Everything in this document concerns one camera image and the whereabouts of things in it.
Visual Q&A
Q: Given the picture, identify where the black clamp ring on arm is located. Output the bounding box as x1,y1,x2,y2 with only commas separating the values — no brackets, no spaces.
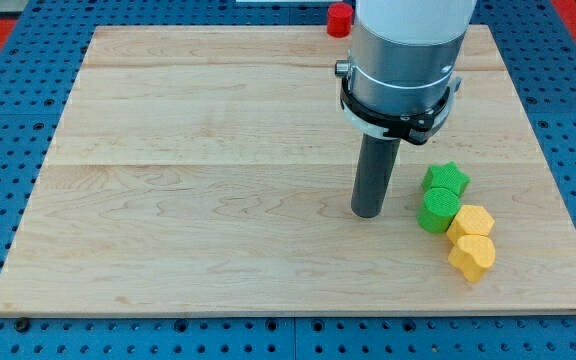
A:
339,74,463,147

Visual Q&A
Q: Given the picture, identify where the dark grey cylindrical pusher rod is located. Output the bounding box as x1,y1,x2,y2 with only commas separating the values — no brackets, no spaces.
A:
351,135,400,218

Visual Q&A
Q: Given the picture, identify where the light wooden board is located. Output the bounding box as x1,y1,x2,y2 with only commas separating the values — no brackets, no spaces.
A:
0,25,576,318

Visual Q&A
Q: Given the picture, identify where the green star block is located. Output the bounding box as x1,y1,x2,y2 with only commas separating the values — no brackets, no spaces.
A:
422,162,471,197

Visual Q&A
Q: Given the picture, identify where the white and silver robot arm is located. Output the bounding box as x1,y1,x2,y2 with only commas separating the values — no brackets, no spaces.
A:
335,0,476,115

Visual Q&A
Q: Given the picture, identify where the green cylinder block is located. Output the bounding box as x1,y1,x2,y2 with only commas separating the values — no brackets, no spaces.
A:
417,188,461,233

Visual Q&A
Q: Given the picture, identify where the red cylinder block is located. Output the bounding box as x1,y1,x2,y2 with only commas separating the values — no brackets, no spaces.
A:
326,2,354,38

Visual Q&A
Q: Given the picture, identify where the yellow heart block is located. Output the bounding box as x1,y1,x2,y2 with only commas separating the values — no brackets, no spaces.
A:
448,235,496,283

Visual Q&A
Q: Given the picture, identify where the yellow hexagon block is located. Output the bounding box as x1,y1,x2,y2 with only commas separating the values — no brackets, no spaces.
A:
446,205,495,244

